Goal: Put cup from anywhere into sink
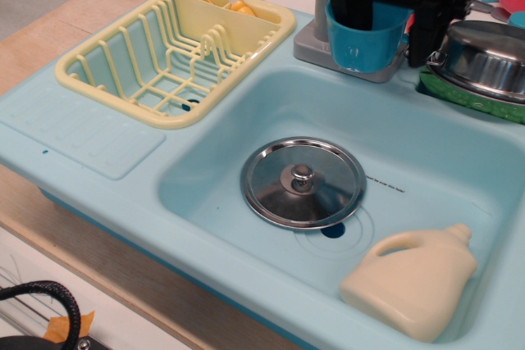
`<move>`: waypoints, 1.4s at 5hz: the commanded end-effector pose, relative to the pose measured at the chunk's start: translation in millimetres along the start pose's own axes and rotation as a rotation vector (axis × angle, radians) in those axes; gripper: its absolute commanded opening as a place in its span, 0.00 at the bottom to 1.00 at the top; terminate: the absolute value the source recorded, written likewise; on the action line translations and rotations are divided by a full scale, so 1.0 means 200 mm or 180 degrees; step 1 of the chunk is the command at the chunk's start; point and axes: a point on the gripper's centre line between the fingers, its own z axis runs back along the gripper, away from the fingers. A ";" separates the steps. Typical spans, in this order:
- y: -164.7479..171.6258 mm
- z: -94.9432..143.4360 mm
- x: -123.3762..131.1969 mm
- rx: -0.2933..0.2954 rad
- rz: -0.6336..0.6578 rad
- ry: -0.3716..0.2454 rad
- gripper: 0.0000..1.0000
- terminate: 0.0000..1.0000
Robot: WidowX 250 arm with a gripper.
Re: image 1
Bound cream detergent bottle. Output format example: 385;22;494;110
339;224;477;343

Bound steel pot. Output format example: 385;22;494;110
427;20;524;105

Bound blue plastic cup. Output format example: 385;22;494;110
325;2;410;74

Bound light blue toy sink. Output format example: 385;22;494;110
1;0;524;349

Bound black braided cable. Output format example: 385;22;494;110
0;280;83;350

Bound yellow dish rack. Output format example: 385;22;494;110
54;0;296;130

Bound round steel pot lid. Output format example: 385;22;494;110
240;137;367;230

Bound grey toy faucet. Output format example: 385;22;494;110
294;0;408;83

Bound orange tape piece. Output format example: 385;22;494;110
43;311;95;343

